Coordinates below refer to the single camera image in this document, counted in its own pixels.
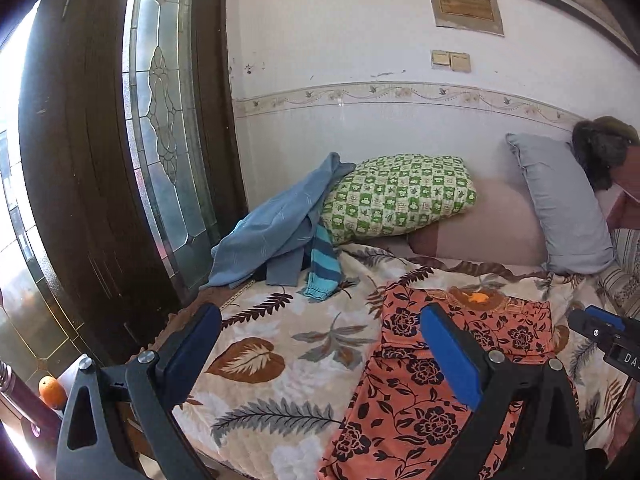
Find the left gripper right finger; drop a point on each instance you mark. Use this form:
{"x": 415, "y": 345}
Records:
{"x": 547, "y": 441}

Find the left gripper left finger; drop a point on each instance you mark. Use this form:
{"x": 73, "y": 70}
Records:
{"x": 93, "y": 442}

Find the orange floral garment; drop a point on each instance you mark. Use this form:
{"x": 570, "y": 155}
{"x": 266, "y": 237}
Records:
{"x": 403, "y": 416}

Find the striped floral bedding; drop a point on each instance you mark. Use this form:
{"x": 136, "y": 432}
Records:
{"x": 620, "y": 280}

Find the orange fruit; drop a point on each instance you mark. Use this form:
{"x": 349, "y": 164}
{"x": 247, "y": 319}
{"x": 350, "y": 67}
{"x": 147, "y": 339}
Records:
{"x": 52, "y": 393}

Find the grey blue pillow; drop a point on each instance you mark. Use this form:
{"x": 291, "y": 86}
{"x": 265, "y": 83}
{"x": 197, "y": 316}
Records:
{"x": 575, "y": 231}

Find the pink bolster pillow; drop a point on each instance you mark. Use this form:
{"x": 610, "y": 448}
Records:
{"x": 501, "y": 227}

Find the leaf print blanket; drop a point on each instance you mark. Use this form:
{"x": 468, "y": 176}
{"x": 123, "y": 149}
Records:
{"x": 277, "y": 384}

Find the dark furry garment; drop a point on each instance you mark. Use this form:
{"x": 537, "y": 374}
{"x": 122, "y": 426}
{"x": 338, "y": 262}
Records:
{"x": 600, "y": 145}

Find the blue grey cloth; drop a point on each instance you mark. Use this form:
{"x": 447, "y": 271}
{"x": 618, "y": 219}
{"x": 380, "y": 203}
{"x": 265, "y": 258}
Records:
{"x": 274, "y": 235}

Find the teal striped sock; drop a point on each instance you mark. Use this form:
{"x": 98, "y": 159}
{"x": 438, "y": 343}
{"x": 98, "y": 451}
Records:
{"x": 324, "y": 270}

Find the stained glass door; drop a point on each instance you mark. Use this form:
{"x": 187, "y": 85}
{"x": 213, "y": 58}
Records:
{"x": 119, "y": 173}

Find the green checkered pillow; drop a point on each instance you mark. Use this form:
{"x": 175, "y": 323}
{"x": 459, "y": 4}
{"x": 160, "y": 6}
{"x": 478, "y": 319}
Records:
{"x": 395, "y": 195}

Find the beige wall switch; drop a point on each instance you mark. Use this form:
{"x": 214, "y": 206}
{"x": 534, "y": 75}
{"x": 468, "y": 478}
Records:
{"x": 456, "y": 61}

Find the wall plaque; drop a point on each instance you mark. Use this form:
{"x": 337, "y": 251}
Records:
{"x": 474, "y": 15}

